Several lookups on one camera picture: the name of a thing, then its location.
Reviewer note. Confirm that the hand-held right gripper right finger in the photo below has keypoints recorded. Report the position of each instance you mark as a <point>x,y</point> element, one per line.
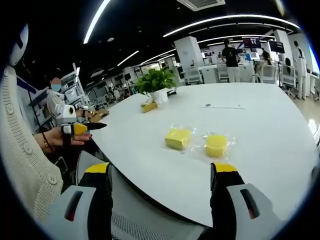
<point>232,207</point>

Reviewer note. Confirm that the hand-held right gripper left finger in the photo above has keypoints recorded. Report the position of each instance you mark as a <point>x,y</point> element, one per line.
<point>82,210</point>

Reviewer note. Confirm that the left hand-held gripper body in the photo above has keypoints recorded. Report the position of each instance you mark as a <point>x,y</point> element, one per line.
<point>65,115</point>

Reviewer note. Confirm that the yellow round silicone block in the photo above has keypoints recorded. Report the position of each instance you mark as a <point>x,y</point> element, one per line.
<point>216,146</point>

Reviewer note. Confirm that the yellow square silicone block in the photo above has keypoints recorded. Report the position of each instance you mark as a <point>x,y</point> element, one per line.
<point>177,138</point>

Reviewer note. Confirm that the person's left hand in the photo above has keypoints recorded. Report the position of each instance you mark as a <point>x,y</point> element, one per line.
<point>53,138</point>

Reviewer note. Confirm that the metal storage shelf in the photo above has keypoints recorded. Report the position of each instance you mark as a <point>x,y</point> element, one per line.
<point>71,90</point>

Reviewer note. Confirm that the small yellow object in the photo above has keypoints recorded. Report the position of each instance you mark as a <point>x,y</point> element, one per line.
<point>149,107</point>

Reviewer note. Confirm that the round yellow sponge in wrapper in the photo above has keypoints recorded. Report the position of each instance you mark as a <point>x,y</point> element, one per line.
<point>231,143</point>

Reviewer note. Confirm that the white mesh office chair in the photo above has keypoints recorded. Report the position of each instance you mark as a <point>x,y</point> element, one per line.
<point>150,220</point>

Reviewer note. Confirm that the green potted plant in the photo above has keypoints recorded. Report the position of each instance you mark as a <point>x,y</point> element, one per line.
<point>156,82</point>

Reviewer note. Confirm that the long ceiling light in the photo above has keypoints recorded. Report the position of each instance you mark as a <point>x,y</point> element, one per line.
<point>232,21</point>
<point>96,21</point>
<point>128,58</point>

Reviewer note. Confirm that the small black object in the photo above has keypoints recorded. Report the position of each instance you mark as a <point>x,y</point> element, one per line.
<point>171,93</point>

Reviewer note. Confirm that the white worn device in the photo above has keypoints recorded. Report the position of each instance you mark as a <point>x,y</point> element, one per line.
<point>18,46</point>

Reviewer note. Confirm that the square yellow sponge in wrapper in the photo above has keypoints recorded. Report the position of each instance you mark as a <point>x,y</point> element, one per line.
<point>193,132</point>

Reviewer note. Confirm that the white flat strip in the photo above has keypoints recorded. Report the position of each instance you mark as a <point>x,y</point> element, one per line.
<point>223,106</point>

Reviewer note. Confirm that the white pillar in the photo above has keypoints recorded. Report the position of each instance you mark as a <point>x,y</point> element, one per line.
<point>188,53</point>

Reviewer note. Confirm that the ceiling air vent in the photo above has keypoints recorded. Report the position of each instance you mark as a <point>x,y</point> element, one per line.
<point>201,3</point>

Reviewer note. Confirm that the dark display screen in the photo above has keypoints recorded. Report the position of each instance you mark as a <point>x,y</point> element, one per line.
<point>277,47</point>
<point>250,42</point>

